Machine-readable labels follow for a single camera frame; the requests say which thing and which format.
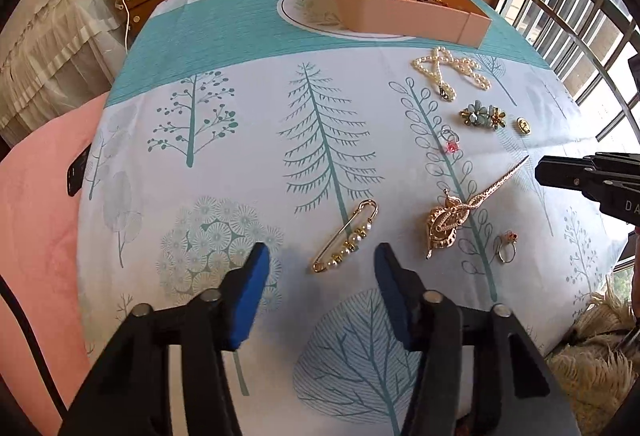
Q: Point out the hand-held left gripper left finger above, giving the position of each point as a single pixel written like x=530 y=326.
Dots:
x=252 y=296

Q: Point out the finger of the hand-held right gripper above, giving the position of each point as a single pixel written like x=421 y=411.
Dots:
x=560 y=172
x=620 y=166

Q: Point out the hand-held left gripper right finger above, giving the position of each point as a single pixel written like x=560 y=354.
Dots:
x=392 y=296

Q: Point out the small gold oval earring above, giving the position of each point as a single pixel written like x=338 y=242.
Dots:
x=523 y=126

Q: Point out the gold pearl safety pin brooch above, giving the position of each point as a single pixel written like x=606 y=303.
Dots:
x=351 y=243

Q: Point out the gold ornate hairpin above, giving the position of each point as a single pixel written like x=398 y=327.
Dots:
x=445 y=221

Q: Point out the green flower brooch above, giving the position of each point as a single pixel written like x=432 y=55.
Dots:
x=475 y=114

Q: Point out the pink jewelry box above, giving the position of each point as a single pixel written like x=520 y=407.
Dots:
x=400 y=18

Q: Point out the window grille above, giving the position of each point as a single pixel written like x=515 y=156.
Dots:
x=575 y=6

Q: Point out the beige shaggy rug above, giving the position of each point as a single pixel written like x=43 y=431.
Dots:
x=595 y=366

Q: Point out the black smartphone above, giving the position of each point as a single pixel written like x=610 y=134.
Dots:
x=77 y=171

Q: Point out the pink blanket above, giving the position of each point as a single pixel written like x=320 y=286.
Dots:
x=35 y=241

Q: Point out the lace covered piano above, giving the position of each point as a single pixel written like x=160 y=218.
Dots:
x=55 y=41

